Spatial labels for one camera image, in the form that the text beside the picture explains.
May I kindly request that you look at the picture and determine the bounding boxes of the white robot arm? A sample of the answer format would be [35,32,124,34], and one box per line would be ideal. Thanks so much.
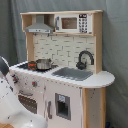
[0,56,47,128]

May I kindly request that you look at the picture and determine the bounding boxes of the wooden toy kitchen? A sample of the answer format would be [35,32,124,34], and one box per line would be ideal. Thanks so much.
[10,10,115,128]

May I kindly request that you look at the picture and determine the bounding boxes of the black toy faucet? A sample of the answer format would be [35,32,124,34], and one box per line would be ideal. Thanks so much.
[76,50,94,70]

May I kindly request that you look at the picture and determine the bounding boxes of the grey toy sink basin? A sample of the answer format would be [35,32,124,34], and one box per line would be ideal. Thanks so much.
[52,67,92,81]

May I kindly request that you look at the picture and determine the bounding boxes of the silver toy pot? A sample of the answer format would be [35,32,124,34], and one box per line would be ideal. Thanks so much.
[36,59,53,69]

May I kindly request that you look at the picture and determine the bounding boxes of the red oven knob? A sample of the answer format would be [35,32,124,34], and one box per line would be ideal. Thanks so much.
[32,81,37,87]

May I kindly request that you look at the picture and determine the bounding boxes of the black toy stovetop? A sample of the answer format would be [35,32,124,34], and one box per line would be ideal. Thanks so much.
[17,61,59,73]

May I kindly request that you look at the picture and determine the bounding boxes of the grey dishwasher dispenser panel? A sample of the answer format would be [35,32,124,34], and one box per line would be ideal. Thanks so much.
[55,94,71,120]

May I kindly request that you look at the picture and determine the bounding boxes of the white toy microwave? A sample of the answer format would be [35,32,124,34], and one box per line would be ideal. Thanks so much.
[55,14,92,34]

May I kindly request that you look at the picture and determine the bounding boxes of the grey range hood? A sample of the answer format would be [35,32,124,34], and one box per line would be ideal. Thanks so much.
[25,15,53,34]

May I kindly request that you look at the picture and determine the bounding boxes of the toy oven door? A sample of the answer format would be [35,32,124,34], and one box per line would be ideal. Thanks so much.
[18,95,37,114]

